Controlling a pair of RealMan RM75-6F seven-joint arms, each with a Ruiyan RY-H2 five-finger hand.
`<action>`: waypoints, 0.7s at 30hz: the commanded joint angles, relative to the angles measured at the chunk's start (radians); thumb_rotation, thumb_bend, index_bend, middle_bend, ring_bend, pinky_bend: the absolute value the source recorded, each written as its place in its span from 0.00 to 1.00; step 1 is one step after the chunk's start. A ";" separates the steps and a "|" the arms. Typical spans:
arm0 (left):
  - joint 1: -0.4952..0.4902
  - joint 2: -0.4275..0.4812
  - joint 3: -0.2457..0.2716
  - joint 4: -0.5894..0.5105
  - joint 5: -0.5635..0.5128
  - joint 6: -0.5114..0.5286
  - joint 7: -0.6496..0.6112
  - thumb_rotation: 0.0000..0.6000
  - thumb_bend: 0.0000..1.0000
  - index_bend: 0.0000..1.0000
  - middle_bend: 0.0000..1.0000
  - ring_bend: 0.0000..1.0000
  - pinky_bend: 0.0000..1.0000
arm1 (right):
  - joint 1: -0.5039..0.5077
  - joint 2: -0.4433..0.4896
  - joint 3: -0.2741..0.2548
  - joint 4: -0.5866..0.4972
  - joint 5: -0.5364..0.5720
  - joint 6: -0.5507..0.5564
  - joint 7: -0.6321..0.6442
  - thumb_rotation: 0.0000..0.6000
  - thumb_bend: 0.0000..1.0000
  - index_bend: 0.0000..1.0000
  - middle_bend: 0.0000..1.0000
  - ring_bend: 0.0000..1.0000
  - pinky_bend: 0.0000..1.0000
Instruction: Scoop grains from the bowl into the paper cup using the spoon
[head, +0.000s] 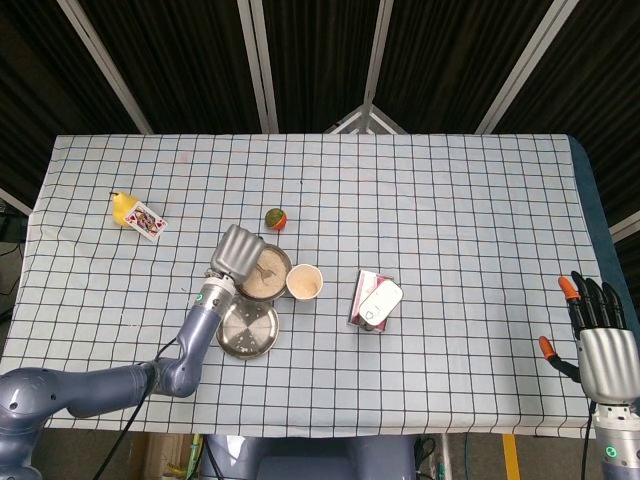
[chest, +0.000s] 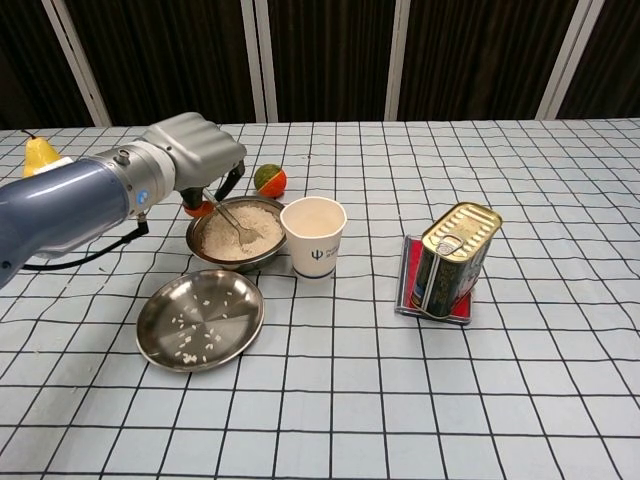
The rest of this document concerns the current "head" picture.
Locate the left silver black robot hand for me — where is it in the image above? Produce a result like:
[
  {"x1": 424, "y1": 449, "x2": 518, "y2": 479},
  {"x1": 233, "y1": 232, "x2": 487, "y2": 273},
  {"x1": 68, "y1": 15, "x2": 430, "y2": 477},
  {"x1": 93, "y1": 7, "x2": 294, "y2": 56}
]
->
[{"x1": 208, "y1": 224, "x2": 266, "y2": 282}]

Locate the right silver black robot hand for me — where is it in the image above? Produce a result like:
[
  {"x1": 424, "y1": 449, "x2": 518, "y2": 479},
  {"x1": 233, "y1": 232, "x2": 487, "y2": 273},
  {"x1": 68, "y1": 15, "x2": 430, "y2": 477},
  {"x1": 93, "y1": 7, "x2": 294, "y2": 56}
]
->
[{"x1": 538, "y1": 270, "x2": 640, "y2": 404}]

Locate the steel bowl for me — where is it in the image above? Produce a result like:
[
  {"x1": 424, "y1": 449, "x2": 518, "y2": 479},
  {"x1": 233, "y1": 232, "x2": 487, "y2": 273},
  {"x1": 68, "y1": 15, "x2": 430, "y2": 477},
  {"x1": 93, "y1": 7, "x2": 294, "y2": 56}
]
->
[{"x1": 233, "y1": 243, "x2": 294, "y2": 302}]

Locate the paper cup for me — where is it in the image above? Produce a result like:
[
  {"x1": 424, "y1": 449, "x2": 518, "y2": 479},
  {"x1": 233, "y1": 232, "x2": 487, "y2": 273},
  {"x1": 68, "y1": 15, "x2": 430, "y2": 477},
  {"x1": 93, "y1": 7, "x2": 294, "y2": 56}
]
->
[{"x1": 285, "y1": 263, "x2": 324, "y2": 302}]

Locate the green orange ball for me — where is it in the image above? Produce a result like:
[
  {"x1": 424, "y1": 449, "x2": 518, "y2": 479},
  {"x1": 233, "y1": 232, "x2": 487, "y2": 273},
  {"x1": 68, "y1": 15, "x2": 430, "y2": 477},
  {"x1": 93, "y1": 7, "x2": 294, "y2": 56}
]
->
[{"x1": 264, "y1": 207, "x2": 289, "y2": 232}]

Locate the flat steel plate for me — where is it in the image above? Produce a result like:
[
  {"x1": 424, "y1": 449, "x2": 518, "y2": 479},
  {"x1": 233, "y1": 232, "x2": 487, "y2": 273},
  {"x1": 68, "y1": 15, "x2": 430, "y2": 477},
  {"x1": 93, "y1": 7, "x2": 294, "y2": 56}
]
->
[{"x1": 216, "y1": 302, "x2": 280, "y2": 360}]

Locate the queen playing card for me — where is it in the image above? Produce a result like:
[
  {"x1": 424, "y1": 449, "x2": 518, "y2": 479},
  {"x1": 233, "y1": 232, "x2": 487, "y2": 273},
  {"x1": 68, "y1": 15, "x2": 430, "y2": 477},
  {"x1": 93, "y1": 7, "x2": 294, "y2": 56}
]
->
[{"x1": 123, "y1": 201, "x2": 169, "y2": 243}]

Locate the yellow pear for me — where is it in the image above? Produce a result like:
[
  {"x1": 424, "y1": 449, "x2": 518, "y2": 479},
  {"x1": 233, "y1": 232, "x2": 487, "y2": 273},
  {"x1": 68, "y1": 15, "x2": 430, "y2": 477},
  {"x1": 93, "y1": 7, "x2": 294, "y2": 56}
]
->
[{"x1": 110, "y1": 191, "x2": 138, "y2": 229}]

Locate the pink white box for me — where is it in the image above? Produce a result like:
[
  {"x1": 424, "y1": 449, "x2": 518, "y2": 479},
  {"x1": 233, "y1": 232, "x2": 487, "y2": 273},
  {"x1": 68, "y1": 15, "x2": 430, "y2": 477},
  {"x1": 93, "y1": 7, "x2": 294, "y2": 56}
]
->
[{"x1": 348, "y1": 269, "x2": 396, "y2": 334}]

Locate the white oval tin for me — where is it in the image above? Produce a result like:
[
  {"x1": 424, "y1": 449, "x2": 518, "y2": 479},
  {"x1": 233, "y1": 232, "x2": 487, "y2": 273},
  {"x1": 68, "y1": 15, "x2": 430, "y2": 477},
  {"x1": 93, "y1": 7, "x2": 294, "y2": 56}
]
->
[{"x1": 358, "y1": 278, "x2": 403, "y2": 326}]

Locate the blue table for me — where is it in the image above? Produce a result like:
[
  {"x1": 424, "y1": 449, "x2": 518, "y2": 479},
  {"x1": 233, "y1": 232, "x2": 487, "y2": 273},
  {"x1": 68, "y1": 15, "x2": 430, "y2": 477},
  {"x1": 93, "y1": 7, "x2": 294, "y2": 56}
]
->
[{"x1": 567, "y1": 135, "x2": 640, "y2": 321}]

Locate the checkered tablecloth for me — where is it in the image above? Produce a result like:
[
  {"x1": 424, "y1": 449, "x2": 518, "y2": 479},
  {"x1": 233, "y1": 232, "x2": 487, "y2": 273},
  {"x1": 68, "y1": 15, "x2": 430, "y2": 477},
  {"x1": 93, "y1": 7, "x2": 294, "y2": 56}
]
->
[{"x1": 0, "y1": 133, "x2": 619, "y2": 440}]

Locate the blue-grey robot torso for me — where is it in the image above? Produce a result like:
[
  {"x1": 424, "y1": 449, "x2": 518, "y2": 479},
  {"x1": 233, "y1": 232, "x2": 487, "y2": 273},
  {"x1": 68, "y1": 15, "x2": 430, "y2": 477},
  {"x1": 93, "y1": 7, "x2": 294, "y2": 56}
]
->
[{"x1": 199, "y1": 433, "x2": 416, "y2": 480}]

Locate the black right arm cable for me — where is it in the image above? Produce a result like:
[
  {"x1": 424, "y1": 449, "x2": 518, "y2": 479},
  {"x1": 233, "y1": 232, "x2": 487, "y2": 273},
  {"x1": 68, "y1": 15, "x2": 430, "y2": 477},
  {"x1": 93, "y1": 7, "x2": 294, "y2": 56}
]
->
[{"x1": 579, "y1": 402, "x2": 598, "y2": 480}]

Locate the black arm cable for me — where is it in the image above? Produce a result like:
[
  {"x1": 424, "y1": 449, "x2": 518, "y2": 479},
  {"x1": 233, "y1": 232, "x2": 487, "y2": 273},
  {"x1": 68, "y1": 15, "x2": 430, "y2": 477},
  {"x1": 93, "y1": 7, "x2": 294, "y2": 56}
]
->
[
  {"x1": 110, "y1": 337, "x2": 181, "y2": 480},
  {"x1": 579, "y1": 402, "x2": 598, "y2": 480}
]

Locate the white aluminium frame beam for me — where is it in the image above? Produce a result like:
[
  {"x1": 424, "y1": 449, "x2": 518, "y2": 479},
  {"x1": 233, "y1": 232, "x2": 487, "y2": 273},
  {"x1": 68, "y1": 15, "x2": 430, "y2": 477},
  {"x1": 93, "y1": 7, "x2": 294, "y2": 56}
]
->
[
  {"x1": 236, "y1": 0, "x2": 271, "y2": 134},
  {"x1": 362, "y1": 0, "x2": 396, "y2": 106},
  {"x1": 474, "y1": 0, "x2": 581, "y2": 135},
  {"x1": 249, "y1": 0, "x2": 280, "y2": 134},
  {"x1": 55, "y1": 0, "x2": 154, "y2": 135},
  {"x1": 609, "y1": 212, "x2": 640, "y2": 244},
  {"x1": 0, "y1": 187, "x2": 34, "y2": 217}
]

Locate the triangular aluminium frame brace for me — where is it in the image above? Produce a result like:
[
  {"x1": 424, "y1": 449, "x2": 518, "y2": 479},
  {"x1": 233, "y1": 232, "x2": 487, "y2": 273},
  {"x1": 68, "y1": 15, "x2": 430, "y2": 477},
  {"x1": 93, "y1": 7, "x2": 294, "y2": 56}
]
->
[{"x1": 323, "y1": 102, "x2": 409, "y2": 135}]

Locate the green cable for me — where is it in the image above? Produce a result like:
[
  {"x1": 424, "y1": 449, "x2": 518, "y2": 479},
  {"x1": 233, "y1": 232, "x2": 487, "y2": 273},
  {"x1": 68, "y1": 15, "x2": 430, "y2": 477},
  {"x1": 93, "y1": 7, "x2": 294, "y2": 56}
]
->
[{"x1": 188, "y1": 433, "x2": 202, "y2": 480}]

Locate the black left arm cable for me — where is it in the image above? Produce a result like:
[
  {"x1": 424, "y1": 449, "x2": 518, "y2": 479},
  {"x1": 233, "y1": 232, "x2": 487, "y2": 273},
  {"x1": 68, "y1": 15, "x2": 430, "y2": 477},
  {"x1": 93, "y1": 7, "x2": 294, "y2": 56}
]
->
[{"x1": 110, "y1": 337, "x2": 181, "y2": 480}]

